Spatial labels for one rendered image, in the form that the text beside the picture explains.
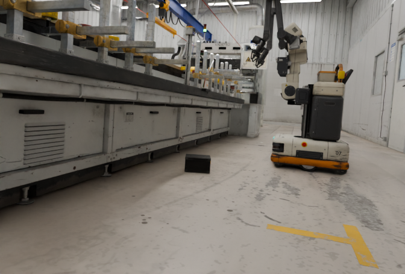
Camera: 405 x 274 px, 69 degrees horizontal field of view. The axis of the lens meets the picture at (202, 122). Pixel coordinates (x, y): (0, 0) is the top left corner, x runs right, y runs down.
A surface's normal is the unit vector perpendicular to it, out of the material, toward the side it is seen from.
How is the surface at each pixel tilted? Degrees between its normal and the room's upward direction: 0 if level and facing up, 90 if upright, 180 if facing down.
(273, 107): 90
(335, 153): 90
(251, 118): 90
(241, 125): 90
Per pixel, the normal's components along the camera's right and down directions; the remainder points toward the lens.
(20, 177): 0.95, 0.08
